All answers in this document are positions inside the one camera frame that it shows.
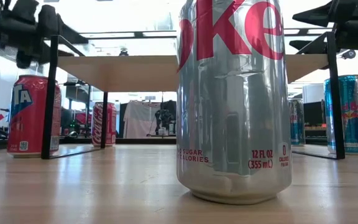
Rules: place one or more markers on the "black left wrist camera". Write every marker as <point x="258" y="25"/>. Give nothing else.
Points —
<point x="25" y="9"/>

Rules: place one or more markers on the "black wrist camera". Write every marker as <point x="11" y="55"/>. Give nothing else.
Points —
<point x="25" y="9"/>
<point x="353" y="9"/>

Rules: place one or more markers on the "red Fanta strawberry can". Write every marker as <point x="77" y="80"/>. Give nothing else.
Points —
<point x="26" y="124"/>

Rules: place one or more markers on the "background black robot arm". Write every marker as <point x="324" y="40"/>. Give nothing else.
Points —
<point x="165" y="119"/>

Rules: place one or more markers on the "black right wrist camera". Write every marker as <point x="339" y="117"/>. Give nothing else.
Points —
<point x="353" y="9"/>

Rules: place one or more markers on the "black aluminium table frame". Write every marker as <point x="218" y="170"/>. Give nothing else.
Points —
<point x="141" y="140"/>

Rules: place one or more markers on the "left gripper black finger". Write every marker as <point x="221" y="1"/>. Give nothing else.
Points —
<point x="68" y="34"/>
<point x="63" y="53"/>

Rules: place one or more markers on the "wooden shelf with black frame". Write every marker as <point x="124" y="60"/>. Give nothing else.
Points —
<point x="120" y="73"/>

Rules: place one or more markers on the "silver Diet Coke can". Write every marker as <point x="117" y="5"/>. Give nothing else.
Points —
<point x="233" y="109"/>

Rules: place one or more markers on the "red Coca-Cola can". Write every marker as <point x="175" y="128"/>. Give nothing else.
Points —
<point x="96" y="124"/>

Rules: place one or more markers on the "black computer monitor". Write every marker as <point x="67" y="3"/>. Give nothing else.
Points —
<point x="314" y="112"/>

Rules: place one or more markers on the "black dome camera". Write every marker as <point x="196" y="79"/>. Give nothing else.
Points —
<point x="349" y="54"/>

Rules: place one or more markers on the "white cloth cover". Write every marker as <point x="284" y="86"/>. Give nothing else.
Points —
<point x="138" y="119"/>

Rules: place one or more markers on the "blue silver Red Bull can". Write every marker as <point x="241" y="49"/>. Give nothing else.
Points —
<point x="353" y="118"/>
<point x="297" y="124"/>

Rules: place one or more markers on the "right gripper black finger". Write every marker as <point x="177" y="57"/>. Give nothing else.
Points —
<point x="317" y="15"/>
<point x="309" y="46"/>

